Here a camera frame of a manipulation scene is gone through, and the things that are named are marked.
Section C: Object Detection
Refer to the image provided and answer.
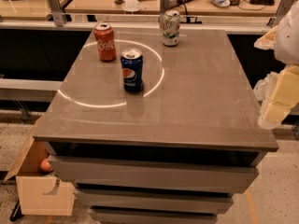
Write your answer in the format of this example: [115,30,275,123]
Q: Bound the open cardboard box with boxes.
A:
[3,115,77,217]

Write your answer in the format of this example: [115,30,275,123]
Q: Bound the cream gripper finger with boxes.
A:
[258,65,299,130]
[254,26,278,50]

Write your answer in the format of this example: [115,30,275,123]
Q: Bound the orange ball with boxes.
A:
[40,159,53,174]

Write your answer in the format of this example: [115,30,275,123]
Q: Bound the middle metal bracket post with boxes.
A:
[159,0,170,27]

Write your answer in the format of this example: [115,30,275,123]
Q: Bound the grey drawer cabinet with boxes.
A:
[35,28,278,224]

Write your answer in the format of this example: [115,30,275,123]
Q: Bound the white round lid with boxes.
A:
[121,0,142,12]

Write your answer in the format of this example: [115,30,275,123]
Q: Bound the left metal bracket post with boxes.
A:
[47,0,66,27]

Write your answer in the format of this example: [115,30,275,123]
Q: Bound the red coca-cola can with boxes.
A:
[93,22,116,62]

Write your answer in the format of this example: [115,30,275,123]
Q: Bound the right metal bracket post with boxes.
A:
[268,0,296,27]

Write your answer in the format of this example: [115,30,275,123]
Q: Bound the metal bracket post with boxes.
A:
[268,0,296,27]
[47,0,66,27]
[159,0,170,27]

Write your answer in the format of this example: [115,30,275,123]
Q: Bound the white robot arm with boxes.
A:
[253,1,299,130]

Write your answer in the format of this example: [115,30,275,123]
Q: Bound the blue pepsi can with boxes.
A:
[121,48,144,92]

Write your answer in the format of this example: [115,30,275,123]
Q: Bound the white green 7up can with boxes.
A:
[162,10,180,47]

